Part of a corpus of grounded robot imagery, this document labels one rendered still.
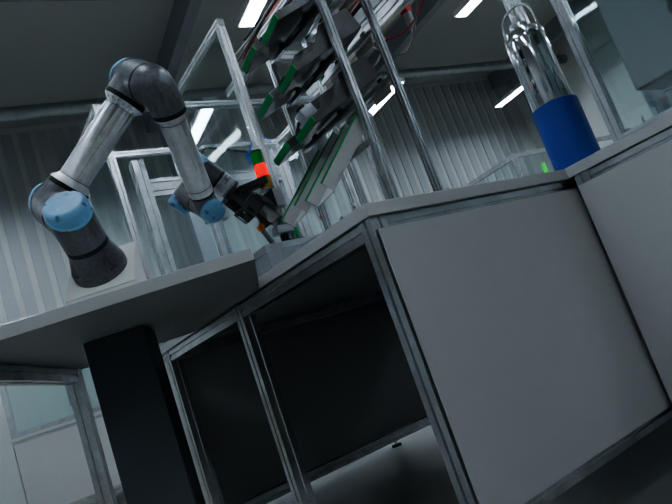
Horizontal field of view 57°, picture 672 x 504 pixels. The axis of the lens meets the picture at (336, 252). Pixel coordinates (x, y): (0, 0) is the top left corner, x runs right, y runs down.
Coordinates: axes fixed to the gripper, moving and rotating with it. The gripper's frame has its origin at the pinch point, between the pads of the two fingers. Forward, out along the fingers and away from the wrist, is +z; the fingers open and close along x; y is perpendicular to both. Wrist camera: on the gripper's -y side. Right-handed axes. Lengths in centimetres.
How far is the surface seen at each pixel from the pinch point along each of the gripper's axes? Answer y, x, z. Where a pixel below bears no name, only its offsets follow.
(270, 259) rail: 24.5, 16.9, 0.0
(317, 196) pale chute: 9.8, 35.6, -1.5
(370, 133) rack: -5, 53, -1
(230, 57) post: -59, -18, -47
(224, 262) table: 54, 54, -16
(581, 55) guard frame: -48, 87, 33
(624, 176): -15, 90, 54
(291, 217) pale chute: 10.5, 20.5, -1.7
